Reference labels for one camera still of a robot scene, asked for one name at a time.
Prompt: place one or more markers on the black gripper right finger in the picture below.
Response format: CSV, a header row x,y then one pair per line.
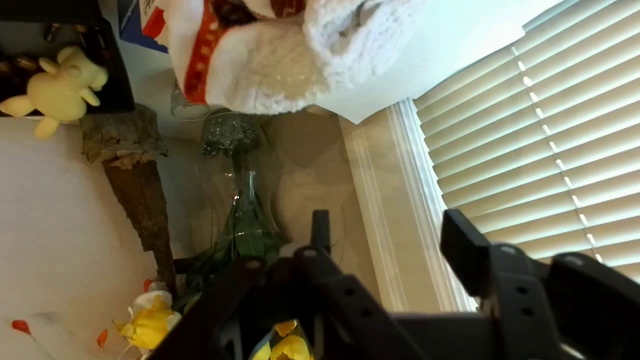
x,y
466,250

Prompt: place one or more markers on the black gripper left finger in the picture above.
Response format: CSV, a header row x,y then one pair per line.
x,y
321,230

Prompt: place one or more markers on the white patterned cloth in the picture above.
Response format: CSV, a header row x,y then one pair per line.
x,y
270,56

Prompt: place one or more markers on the green glass bottle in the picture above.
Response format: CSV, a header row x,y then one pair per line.
x,y
234,150

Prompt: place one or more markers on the white window blinds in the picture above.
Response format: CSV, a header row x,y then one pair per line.
x,y
538,143

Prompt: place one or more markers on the yellow artificial flower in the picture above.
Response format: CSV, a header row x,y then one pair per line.
x,y
150,318

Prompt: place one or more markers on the dark cone figurine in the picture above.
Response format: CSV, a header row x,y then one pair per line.
x,y
126,144

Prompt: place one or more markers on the yellow plush toy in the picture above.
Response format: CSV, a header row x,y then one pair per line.
x,y
62,91

